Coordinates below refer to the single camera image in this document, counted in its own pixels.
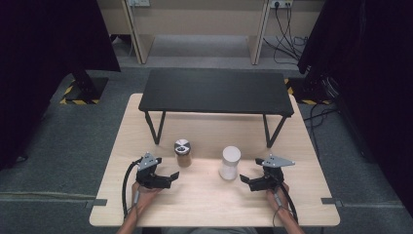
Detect black metal shelf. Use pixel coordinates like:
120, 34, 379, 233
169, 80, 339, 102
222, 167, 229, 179
138, 67, 295, 149

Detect person's right hand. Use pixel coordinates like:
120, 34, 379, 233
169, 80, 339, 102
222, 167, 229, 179
266, 182, 290, 211

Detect beige wooden desk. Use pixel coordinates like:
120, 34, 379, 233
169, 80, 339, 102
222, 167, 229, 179
96, 0, 325, 66

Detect glass spice jar silver lid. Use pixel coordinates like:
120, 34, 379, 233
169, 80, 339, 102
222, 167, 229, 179
173, 138, 193, 169

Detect grey tape strip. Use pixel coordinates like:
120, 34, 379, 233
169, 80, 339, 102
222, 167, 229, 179
320, 197, 344, 209
85, 198, 108, 210

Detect white cylindrical canister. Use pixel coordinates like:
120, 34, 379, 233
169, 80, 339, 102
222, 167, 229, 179
218, 145, 242, 180

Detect person's left hand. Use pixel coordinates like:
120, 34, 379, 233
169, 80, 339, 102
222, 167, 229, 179
131, 183, 164, 209

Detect thick black gripper cable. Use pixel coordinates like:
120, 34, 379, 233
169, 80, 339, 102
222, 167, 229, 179
121, 157, 144, 219
278, 183, 299, 223

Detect thin grey wire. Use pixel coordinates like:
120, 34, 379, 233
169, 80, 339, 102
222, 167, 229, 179
272, 193, 288, 228

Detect black floor cable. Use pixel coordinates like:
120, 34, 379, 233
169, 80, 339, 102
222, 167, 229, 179
302, 102, 340, 160

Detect black stand base striped tape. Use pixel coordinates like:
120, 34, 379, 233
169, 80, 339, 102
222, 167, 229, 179
283, 74, 339, 105
59, 69, 110, 105

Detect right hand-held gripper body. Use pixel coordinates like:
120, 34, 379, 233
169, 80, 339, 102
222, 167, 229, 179
248, 154, 296, 192

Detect bundle of black floor cables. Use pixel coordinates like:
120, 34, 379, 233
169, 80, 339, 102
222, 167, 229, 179
262, 2, 310, 66

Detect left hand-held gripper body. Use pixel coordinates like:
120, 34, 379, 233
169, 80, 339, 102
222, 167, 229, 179
135, 151, 172, 190

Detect person's grey clothing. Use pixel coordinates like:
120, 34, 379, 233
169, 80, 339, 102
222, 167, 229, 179
161, 226, 258, 234

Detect dark curtain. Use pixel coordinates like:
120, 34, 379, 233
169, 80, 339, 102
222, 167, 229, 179
296, 0, 413, 217
0, 0, 122, 171

